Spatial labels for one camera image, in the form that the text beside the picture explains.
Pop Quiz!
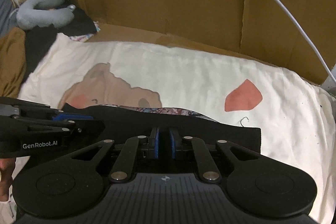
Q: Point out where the cream bear print blanket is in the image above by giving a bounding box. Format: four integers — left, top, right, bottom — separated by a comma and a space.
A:
0, 34, 336, 224

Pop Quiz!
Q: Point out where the brown garment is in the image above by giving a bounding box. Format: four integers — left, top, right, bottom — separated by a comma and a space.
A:
0, 27, 28, 98

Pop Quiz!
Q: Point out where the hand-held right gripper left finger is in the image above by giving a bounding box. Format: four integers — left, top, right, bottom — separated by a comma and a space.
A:
70, 127, 162, 183

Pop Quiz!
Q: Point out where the black shorts teddy print trim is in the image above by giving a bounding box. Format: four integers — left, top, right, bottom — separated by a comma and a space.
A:
63, 103, 262, 159

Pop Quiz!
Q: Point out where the grey bedding cloth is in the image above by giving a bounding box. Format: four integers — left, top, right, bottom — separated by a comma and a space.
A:
0, 0, 19, 38

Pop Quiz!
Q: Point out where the pale floral cloth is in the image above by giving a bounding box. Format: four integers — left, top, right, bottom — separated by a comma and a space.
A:
70, 21, 101, 43

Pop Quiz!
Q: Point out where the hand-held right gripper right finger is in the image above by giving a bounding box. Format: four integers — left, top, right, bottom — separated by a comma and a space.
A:
169, 127, 262, 183

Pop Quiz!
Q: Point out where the black cloth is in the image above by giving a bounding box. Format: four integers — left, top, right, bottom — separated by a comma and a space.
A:
25, 7, 96, 75

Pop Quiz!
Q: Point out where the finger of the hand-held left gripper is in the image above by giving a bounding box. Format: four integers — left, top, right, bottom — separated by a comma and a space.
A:
26, 122, 82, 136
10, 108, 93, 125

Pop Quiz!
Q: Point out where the grey neck pillow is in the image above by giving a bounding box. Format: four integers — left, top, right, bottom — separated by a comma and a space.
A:
16, 0, 76, 30

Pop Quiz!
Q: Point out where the white cable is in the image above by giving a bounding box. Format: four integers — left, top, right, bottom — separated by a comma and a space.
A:
220, 0, 336, 83

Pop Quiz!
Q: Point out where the person's left hand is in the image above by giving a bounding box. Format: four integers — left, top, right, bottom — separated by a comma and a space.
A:
0, 158, 16, 203

